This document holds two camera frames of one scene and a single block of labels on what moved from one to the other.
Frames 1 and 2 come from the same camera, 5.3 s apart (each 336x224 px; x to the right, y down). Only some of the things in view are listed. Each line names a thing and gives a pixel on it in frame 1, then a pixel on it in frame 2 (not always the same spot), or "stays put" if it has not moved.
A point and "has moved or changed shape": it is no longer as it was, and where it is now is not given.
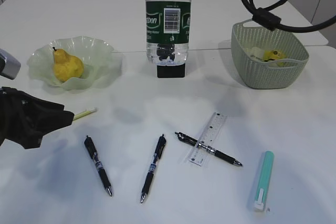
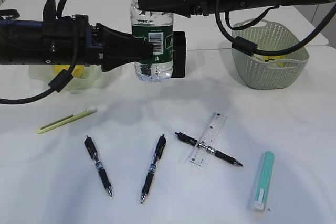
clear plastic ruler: [208, 138] stays put
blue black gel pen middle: [158, 151] stays put
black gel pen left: [91, 146] stays put
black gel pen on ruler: [191, 140] stays put
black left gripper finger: [43, 117] -> [120, 49]
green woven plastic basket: [265, 59] stays put
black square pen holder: [171, 71] -> [179, 54]
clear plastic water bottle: [168, 22] has moved or changed shape
